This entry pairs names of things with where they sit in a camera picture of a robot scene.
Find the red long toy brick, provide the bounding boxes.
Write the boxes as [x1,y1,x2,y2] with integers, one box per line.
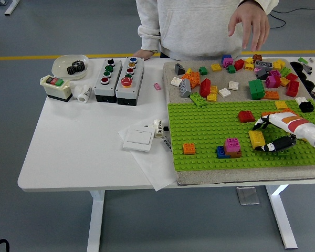
[199,78,212,98]

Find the green tall toy brick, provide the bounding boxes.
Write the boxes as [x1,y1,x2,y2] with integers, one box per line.
[248,78,266,100]

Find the grey emergency-stop control box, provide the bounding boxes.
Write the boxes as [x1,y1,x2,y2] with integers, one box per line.
[115,57,145,107]

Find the white table leg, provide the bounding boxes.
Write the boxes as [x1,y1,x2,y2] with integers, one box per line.
[265,184,299,249]
[87,190,106,252]

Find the cream switch red green buttons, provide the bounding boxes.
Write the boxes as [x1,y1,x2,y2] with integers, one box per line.
[39,75,73,103]

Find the white labelled cylinder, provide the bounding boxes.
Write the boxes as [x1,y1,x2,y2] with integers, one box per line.
[153,119,164,138]

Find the person's right hand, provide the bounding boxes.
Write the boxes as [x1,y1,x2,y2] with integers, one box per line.
[133,49,155,61]

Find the grey long toy brick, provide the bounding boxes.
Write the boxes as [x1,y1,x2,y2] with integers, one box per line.
[255,60,274,69]

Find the green toy baseplate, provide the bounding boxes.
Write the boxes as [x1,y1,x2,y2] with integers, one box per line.
[167,99,315,171]

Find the white wall switch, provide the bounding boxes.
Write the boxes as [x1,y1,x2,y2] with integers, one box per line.
[122,125,155,152]

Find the clear printed label strip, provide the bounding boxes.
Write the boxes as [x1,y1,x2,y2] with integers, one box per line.
[160,136,174,153]

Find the light grey toy brick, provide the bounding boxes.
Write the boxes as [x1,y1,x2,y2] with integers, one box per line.
[178,78,192,98]

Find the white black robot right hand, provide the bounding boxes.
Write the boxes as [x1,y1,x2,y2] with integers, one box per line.
[253,112,315,153]

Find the white pipe fitting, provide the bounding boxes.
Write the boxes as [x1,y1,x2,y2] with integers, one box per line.
[70,84,92,103]

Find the magenta tall toy brick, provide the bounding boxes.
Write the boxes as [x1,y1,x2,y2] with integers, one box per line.
[265,75,281,89]

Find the grey-brown mat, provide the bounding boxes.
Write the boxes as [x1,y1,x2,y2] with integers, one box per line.
[162,58,315,186]

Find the light green flat plate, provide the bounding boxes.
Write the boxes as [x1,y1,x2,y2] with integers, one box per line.
[300,111,315,127]

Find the dark green flat brick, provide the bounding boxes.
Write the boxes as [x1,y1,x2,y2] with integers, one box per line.
[271,133,296,158]

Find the white paper sheet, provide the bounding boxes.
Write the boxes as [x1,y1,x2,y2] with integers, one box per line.
[117,123,177,192]

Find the grey four-button control box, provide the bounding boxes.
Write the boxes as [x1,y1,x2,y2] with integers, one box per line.
[93,58,123,103]

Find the black metal gear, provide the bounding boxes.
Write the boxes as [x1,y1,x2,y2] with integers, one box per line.
[66,64,80,77]
[72,60,86,74]

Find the person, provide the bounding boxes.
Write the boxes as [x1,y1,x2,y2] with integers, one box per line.
[133,0,280,61]

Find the yellow long toy brick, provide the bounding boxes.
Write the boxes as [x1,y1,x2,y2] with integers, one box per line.
[248,130,266,149]

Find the dark grey toy brick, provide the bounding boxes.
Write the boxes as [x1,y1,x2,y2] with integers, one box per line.
[255,68,269,80]

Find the red tall toy brick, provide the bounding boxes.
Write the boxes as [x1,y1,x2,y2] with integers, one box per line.
[286,80,300,97]

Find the person's left hand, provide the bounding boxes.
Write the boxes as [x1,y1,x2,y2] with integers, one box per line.
[227,2,270,52]

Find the black floor cable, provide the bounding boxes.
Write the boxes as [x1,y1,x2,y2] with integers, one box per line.
[267,0,315,29]

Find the metal floor plate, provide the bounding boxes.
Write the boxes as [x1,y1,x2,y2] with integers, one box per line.
[236,186,260,206]

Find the white furniture foot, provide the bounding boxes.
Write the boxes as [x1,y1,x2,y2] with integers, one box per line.
[0,0,19,16]

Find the white oval bowl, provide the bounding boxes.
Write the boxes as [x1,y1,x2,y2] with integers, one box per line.
[51,54,90,81]

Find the orange square toy brick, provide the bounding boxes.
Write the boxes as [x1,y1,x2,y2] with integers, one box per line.
[183,142,196,155]

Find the green long toy brick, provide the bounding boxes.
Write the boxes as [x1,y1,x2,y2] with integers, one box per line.
[189,91,208,108]

